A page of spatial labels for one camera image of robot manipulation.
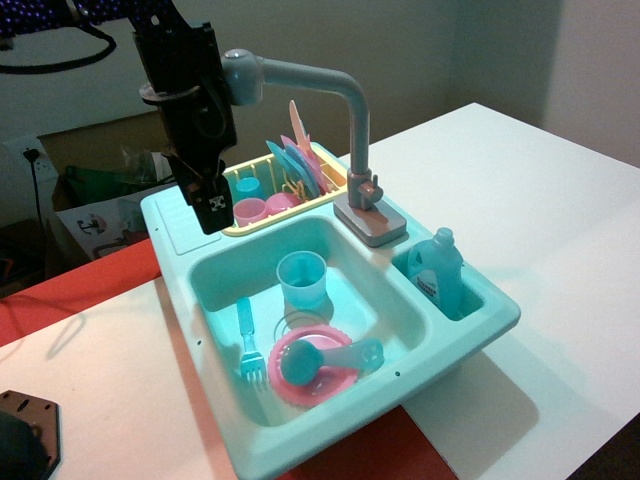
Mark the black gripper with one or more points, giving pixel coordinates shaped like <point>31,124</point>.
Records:
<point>186,84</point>

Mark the grey toy faucet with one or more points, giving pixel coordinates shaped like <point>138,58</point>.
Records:
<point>362,208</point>

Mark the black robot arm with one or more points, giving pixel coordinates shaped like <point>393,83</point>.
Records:
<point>20,18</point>

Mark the small blue cup in rack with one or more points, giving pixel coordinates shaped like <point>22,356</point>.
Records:
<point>249,187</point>

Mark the pink cup in rack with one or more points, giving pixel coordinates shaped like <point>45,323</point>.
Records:
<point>249,211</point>

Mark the yellow dish rack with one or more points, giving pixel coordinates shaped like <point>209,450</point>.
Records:
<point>273,179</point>

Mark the blue plate in rack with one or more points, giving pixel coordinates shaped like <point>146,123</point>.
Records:
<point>295,171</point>

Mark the cardboard box with clutter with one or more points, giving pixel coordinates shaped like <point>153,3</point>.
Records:
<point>104,171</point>

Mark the pink knife in rack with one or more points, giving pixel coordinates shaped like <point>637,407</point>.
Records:
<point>301,136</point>

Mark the pink plate in rack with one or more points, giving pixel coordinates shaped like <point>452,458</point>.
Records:
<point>307,159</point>

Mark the blue cup in sink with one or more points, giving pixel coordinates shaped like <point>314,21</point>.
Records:
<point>302,277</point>

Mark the teal toy sink basin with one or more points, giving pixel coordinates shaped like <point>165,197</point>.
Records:
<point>367,296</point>

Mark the blue toy fork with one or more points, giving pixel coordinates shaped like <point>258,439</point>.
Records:
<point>252,363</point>

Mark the blue toy spoon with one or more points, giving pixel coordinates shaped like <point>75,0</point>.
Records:
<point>301,360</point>

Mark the red mat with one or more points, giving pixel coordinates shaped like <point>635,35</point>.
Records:
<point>70,293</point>

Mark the pink toy plate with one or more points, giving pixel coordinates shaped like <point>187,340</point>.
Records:
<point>328,382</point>

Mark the blue dish soap bottle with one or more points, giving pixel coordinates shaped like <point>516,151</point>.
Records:
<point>434,267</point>

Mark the white wall outlet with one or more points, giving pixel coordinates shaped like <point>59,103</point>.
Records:
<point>29,153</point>

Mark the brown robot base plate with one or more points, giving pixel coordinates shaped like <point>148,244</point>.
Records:
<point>30,436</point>

